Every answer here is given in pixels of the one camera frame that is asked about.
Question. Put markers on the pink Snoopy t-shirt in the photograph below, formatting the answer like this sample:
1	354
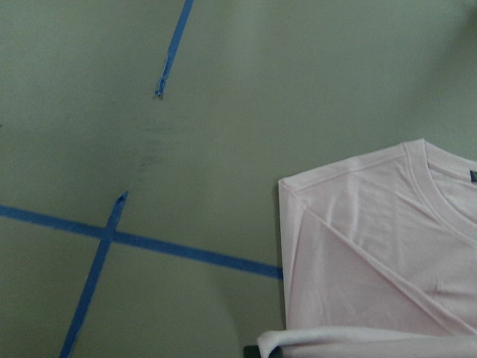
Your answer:
379	257

